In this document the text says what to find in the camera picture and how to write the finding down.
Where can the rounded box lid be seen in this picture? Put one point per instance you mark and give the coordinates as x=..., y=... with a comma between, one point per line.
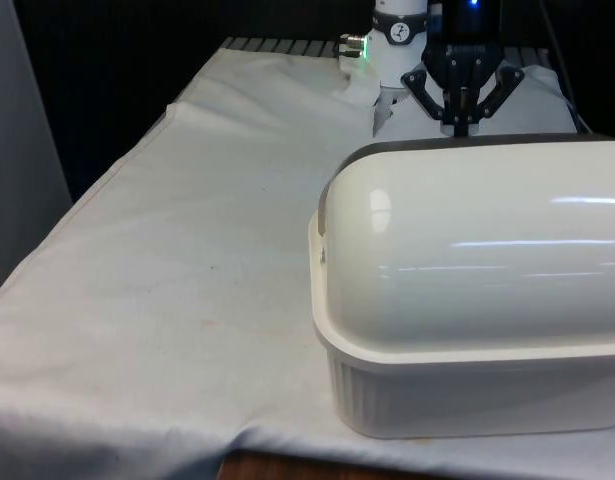
x=467, y=250

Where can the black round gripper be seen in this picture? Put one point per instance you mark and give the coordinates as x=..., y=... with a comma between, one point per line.
x=464, y=50

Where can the cream box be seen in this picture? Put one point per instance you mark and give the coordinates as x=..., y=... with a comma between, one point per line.
x=437, y=395

